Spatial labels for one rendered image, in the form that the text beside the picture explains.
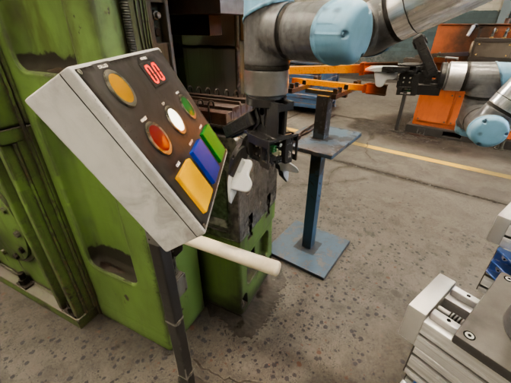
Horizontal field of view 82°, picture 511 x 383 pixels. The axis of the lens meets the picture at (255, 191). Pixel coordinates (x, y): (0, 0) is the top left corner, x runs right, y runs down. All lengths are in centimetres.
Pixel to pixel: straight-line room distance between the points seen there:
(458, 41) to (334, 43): 394
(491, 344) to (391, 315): 110
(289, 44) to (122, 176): 29
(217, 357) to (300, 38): 128
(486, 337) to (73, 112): 68
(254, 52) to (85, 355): 143
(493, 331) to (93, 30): 98
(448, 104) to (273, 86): 396
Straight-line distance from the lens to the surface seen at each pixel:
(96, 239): 142
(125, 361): 154
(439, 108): 440
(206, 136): 65
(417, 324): 69
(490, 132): 88
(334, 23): 41
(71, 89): 43
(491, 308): 68
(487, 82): 100
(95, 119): 43
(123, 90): 48
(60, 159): 125
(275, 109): 49
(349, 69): 102
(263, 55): 49
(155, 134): 48
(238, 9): 108
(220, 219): 123
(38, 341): 178
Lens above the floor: 124
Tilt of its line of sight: 30 degrees down
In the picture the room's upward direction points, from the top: straight up
